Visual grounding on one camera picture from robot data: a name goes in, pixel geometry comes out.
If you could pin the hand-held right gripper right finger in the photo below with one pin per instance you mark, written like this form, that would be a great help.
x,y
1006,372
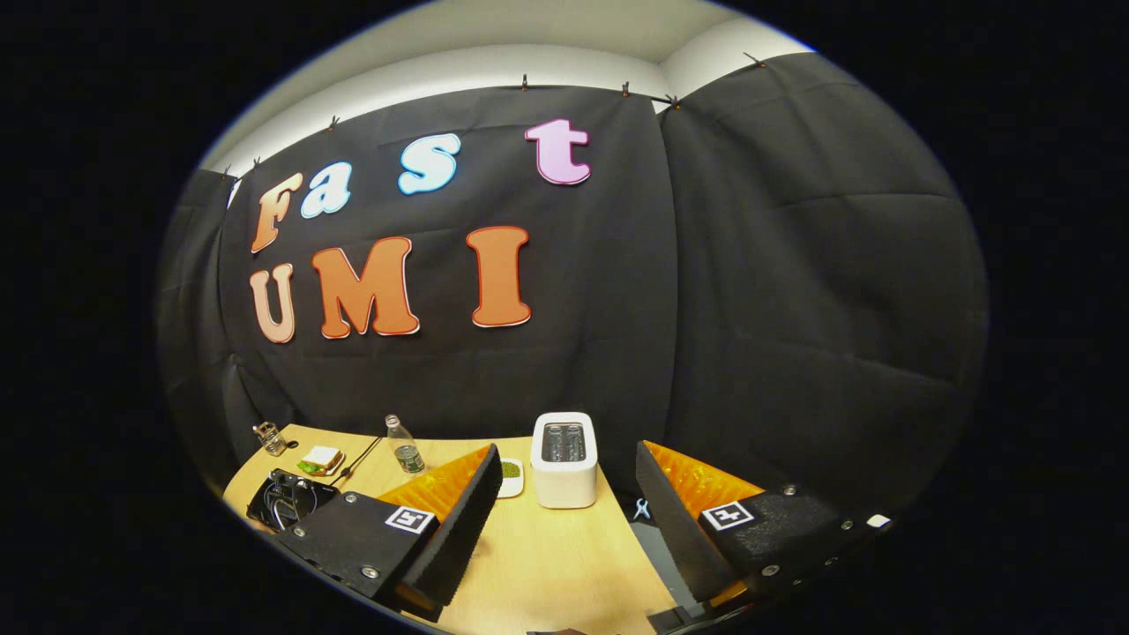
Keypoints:
x,y
684,538

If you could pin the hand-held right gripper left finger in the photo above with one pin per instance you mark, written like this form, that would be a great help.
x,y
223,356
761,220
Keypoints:
x,y
459,529

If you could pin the black induction cooktop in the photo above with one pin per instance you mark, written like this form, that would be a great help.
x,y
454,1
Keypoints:
x,y
322,494

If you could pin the small blue clip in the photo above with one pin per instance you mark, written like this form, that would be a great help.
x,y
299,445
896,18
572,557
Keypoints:
x,y
641,509

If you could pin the white divided dish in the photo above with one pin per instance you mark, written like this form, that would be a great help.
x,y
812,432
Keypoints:
x,y
512,472

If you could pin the clear water bottle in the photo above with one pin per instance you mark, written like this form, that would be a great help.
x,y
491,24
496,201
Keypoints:
x,y
407,450

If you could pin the white toaster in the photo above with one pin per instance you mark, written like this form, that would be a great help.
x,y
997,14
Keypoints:
x,y
564,476

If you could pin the small plate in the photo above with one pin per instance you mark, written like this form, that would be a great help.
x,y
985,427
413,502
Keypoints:
x,y
332,470

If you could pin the sandwich with lettuce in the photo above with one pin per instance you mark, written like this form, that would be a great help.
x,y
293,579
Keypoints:
x,y
319,459

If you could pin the black backdrop cloth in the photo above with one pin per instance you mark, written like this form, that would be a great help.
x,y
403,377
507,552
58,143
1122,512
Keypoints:
x,y
750,291

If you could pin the row of black cloth clips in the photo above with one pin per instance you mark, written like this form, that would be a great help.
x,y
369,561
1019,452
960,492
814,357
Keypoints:
x,y
524,82

